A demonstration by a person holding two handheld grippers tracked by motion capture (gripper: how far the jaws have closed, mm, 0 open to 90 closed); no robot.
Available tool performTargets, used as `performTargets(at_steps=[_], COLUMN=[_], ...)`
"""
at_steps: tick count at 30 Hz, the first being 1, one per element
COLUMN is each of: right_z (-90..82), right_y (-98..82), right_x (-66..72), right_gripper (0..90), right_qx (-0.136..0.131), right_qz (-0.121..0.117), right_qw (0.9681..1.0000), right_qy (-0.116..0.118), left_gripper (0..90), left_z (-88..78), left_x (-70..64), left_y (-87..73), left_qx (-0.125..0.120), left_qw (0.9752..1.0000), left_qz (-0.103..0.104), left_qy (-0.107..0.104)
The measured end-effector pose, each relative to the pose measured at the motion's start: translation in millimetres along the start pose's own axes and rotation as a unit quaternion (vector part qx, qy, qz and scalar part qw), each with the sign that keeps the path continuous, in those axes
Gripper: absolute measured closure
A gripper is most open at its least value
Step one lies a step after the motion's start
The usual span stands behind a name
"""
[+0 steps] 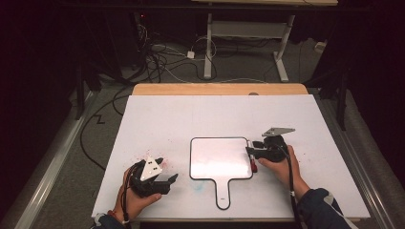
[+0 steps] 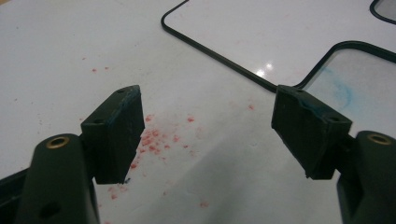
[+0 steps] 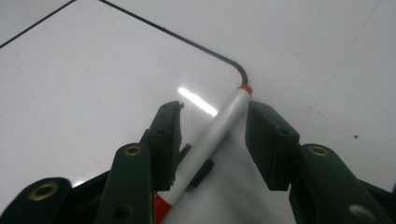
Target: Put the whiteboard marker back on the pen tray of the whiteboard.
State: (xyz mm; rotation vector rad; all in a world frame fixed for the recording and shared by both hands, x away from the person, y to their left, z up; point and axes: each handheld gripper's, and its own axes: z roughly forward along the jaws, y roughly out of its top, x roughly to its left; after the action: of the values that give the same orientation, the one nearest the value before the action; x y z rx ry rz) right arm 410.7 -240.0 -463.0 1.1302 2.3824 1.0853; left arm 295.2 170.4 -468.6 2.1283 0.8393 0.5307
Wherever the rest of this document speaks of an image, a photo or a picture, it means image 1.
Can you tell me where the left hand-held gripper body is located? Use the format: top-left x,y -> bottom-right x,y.
128,156 -> 172,198

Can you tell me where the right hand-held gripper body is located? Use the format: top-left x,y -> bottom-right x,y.
254,127 -> 296,163

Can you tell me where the white marker with red cap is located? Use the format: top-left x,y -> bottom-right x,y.
247,141 -> 258,174

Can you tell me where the small whiteboard with handle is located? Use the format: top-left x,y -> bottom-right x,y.
189,136 -> 254,211

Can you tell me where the person's right hand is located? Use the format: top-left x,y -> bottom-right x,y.
257,145 -> 310,198

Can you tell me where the person's left hand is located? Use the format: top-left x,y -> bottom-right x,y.
114,165 -> 162,222

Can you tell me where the white table cover sheet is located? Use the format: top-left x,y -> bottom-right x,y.
91,94 -> 372,220

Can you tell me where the black metal stand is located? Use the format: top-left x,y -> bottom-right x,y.
337,73 -> 348,132
75,60 -> 88,121

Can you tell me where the right hand-held gripper cable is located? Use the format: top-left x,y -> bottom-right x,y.
277,143 -> 304,229

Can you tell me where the hand-held gripper cable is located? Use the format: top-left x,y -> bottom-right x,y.
277,143 -> 304,229
120,161 -> 141,227

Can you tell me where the left hand-held gripper cable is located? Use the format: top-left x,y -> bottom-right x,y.
120,161 -> 141,227

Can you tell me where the long black floor cable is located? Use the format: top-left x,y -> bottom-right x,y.
79,85 -> 135,171

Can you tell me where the aluminium floor rail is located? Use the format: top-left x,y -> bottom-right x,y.
313,94 -> 395,229
13,90 -> 96,229

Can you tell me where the white floor cable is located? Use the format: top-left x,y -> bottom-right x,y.
152,44 -> 268,85

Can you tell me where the tangle of black cables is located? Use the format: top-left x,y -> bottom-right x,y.
135,22 -> 219,84

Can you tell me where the white metal desk frame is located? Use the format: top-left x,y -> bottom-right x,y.
190,0 -> 338,83

